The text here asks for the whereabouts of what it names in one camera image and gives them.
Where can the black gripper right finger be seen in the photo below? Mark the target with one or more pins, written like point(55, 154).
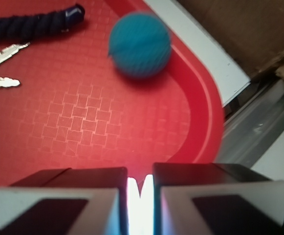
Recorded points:
point(216, 199)

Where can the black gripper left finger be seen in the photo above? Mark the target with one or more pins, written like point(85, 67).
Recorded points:
point(66, 202)

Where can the blue textured ball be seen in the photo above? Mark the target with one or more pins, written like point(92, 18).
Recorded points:
point(140, 45)

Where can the red plastic tray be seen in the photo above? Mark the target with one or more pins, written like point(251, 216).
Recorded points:
point(73, 109)

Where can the brown cardboard sheet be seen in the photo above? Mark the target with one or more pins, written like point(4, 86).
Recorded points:
point(250, 31)

